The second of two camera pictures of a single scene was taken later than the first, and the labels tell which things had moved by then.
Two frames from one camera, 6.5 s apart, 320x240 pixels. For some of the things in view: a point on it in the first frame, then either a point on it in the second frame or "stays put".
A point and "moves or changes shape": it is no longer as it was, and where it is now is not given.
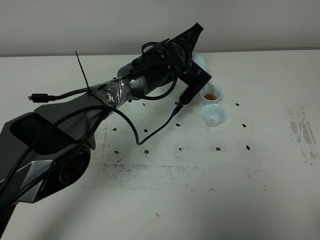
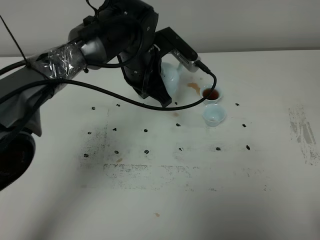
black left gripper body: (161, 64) to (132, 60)
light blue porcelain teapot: (199, 59) moves or changes shape
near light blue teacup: (213, 114) stays put
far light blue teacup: (211, 94) stays put
